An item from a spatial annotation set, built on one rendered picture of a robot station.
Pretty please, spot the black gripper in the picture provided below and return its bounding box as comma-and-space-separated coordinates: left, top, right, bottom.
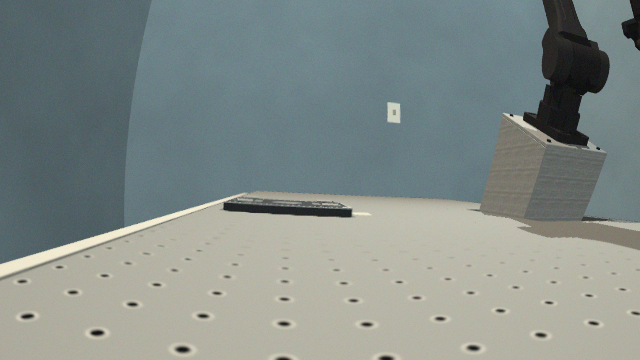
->
621, 16, 640, 51

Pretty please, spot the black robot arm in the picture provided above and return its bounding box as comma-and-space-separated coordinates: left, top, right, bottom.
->
523, 0, 610, 146

